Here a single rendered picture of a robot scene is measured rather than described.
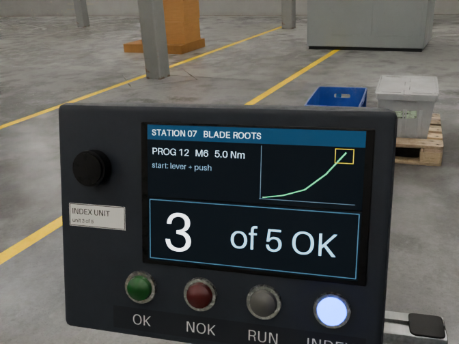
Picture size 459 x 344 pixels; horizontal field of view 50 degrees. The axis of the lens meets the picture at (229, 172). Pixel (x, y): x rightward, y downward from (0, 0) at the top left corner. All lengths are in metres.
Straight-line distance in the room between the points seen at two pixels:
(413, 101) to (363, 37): 4.58
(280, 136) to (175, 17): 8.30
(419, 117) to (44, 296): 2.62
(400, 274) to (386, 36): 5.96
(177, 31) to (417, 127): 5.65
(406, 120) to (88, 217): 3.35
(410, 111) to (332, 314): 3.32
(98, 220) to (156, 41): 6.16
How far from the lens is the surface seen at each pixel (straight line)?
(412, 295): 2.32
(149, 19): 6.54
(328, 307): 0.37
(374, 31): 8.08
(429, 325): 0.47
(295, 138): 0.35
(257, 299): 0.37
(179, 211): 0.38
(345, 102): 4.26
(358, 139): 0.35
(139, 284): 0.40
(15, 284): 2.61
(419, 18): 7.96
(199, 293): 0.38
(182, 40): 8.58
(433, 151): 3.62
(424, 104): 3.63
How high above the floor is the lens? 1.35
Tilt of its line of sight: 23 degrees down
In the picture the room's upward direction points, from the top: 3 degrees counter-clockwise
